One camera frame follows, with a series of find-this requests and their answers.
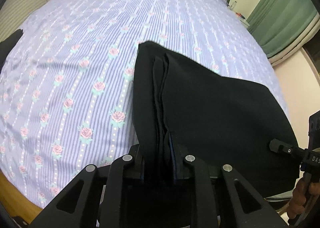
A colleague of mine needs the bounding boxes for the black pants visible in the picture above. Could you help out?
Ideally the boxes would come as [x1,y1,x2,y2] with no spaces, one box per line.
[0,29,299,198]

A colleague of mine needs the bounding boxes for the right hand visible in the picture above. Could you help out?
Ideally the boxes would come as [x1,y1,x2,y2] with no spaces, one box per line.
[287,174,320,219]

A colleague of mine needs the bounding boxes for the lilac floral striped bedsheet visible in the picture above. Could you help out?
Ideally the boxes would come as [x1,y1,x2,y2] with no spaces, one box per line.
[1,0,287,208]

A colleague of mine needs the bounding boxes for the green curtain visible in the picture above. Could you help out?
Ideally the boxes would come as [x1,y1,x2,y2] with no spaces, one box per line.
[247,0,317,58]

